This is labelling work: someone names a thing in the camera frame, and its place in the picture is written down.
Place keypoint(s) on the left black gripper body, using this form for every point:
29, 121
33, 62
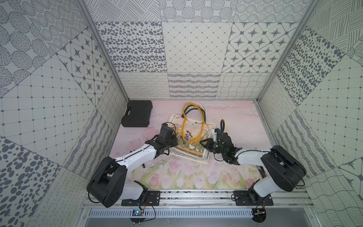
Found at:
169, 135

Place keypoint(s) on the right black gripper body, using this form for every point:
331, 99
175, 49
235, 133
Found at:
216, 149

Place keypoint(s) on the starry night canvas tote bag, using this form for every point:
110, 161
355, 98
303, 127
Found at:
201, 106

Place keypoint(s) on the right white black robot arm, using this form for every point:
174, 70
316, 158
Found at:
285, 172

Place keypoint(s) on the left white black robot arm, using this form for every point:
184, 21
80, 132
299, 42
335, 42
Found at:
108, 183

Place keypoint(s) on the black plastic tool case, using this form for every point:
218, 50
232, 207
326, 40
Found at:
137, 114

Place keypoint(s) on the right small circuit board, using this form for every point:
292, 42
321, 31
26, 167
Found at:
259, 215

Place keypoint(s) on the small circuit board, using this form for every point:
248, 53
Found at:
137, 213
259, 215

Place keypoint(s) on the left small circuit board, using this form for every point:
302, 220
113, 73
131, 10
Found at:
137, 213

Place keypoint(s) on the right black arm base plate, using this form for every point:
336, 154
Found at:
249, 198

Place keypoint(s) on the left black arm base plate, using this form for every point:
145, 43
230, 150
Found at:
150, 198

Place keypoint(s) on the aluminium rail frame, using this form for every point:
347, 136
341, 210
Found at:
298, 198

